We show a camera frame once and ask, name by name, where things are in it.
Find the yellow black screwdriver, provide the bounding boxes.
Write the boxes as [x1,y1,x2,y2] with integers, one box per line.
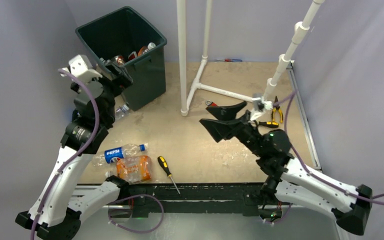
[157,156,181,195]

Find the yellow black pliers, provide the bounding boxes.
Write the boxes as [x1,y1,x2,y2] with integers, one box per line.
[271,95,284,124]

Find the red gold label bottle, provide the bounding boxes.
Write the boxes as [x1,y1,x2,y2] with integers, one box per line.
[127,51,138,61]

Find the red cap clear bottle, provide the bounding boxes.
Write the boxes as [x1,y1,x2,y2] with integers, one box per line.
[112,55,126,67]

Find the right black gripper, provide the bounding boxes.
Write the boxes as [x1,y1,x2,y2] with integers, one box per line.
[199,101,265,157]

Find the red handle adjustable wrench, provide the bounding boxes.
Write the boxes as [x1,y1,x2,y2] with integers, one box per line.
[205,100,218,107]

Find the small red blue screwdriver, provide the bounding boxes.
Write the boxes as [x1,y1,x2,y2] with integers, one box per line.
[214,58,243,63]

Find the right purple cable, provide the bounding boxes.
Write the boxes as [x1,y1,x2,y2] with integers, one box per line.
[273,90,384,207]

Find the dark green plastic bin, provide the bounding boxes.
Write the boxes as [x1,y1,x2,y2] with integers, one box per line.
[75,6,167,111]

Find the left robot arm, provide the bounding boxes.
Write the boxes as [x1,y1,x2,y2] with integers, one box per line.
[15,54,130,240]

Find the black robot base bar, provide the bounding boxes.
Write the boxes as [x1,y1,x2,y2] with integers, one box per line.
[112,182,278,218]

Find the white PVC pipe frame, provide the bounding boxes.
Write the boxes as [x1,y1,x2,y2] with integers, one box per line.
[176,0,326,116]

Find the crushed clear bottle left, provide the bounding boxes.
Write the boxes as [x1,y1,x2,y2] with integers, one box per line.
[114,103,130,121]

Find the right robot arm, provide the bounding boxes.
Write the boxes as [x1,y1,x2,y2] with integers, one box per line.
[199,102,373,236]

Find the Pepsi bottle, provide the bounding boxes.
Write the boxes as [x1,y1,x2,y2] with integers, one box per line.
[91,143,148,167]

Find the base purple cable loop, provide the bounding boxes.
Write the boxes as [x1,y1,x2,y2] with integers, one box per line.
[107,194,165,234]

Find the orange label bottle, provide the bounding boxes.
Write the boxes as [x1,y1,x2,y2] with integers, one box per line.
[105,155,152,184]
[137,42,157,57]

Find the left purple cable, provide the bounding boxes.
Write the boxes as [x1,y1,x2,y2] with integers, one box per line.
[29,68,101,240]

